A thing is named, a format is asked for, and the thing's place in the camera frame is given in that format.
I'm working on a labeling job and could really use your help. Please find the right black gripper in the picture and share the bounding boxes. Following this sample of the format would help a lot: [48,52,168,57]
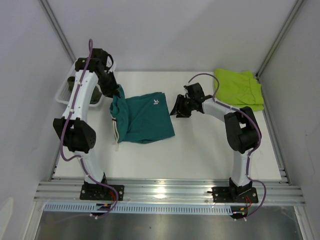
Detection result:
[170,94,195,119]

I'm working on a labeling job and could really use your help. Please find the teal green shorts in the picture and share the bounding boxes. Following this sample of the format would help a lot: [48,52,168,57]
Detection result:
[109,85,175,144]

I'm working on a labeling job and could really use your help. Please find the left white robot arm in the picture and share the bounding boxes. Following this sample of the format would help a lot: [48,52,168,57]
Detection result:
[53,55,118,200]

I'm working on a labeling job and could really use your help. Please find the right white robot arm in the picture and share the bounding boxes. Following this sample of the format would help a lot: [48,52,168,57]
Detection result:
[170,94,262,202]

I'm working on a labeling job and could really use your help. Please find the olive green shorts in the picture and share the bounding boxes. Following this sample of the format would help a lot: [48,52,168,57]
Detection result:
[67,76,102,104]

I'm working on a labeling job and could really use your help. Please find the lime green folded shorts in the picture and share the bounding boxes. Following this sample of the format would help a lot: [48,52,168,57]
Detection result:
[214,68,264,112]

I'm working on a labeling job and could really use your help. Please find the white plastic basket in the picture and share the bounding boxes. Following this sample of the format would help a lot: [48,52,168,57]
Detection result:
[55,62,104,108]

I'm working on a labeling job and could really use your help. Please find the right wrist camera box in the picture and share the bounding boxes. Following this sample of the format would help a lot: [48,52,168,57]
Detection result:
[184,82,205,100]

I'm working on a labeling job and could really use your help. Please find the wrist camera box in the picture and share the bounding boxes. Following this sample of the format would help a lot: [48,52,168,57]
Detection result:
[184,82,205,100]
[91,48,110,62]

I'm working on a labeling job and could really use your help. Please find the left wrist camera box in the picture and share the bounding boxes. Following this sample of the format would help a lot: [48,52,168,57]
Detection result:
[91,48,110,62]

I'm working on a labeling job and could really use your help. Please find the left aluminium corner post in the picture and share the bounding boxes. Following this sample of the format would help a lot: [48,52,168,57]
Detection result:
[38,0,76,63]

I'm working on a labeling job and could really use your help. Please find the aluminium corner post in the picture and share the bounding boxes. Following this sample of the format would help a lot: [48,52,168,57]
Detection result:
[255,0,306,81]
[38,0,76,63]

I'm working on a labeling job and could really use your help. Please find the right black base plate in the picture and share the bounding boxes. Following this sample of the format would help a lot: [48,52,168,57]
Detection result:
[207,186,259,204]

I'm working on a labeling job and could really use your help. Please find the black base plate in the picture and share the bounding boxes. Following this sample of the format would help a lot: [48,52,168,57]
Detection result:
[207,186,259,204]
[79,184,125,201]

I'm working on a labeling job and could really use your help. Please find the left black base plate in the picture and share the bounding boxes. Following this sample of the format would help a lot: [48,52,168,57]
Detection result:
[79,184,125,201]

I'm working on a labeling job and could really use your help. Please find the aluminium mounting rail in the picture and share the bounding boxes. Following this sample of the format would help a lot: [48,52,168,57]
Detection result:
[33,178,306,206]

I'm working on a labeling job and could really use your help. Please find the white slotted cable duct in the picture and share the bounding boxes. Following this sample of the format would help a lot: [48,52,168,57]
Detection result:
[44,202,233,216]

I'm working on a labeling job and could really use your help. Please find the right aluminium corner post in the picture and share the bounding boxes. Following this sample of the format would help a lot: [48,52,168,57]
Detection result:
[255,0,306,81]

